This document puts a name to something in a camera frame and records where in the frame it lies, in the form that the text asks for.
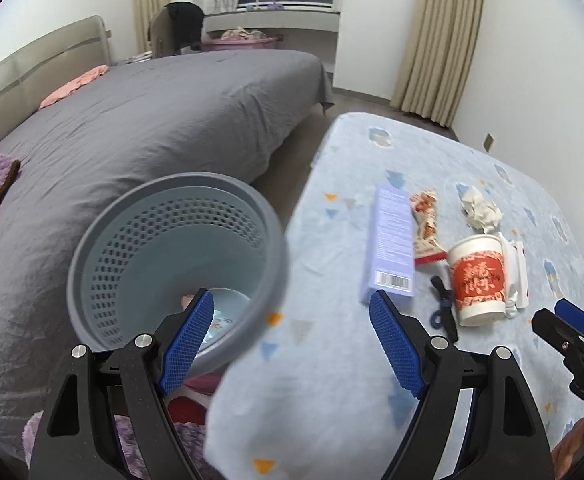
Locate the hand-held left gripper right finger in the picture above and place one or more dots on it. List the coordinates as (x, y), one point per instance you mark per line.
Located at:
(397, 350)

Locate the small black blue tool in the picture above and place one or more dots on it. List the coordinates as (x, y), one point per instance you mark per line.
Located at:
(442, 290)

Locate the pink plastic basin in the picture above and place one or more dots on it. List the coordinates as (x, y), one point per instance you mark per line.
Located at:
(242, 46)

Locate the purple cardboard box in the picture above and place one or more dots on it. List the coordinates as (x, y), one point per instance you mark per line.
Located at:
(389, 240)

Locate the person's right forearm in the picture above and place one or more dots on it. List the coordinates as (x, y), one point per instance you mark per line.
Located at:
(569, 445)

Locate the wall socket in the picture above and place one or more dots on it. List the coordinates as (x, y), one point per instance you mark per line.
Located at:
(488, 142)

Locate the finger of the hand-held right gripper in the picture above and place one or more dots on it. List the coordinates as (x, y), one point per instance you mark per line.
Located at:
(547, 325)
(574, 316)

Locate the purple fuzzy blanket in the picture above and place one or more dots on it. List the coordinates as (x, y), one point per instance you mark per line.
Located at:
(191, 442)

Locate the red plastic stool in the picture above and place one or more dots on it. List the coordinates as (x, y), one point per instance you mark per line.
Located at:
(186, 410)

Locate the pile of clothes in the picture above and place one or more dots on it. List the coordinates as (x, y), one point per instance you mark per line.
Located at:
(242, 35)

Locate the white window ledge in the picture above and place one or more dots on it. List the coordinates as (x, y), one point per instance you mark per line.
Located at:
(292, 20)

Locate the grey perforated waste basket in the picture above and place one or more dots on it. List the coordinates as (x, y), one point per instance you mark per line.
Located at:
(121, 240)

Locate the white plastic wrapper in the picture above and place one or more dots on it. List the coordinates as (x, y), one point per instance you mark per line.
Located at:
(519, 280)

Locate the red white snack wrapper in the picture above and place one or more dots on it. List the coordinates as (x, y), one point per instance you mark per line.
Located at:
(427, 230)

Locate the beige chair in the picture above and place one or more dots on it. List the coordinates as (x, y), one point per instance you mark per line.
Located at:
(157, 30)

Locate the bed with grey sheet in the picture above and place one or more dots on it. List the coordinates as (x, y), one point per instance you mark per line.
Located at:
(146, 125)

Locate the pink cloth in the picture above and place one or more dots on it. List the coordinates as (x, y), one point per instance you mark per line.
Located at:
(76, 85)

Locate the black garment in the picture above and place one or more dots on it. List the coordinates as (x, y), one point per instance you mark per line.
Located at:
(184, 22)

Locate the light blue printed blanket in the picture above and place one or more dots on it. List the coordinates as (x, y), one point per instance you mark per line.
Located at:
(342, 170)

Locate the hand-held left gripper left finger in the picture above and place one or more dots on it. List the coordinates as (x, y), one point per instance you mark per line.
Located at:
(186, 340)

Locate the red white paper cup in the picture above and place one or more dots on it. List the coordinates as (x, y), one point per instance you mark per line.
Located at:
(477, 280)

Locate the beige bed headboard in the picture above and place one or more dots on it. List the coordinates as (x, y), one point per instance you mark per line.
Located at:
(21, 65)

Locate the white paper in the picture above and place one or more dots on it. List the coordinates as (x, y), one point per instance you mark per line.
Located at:
(482, 212)

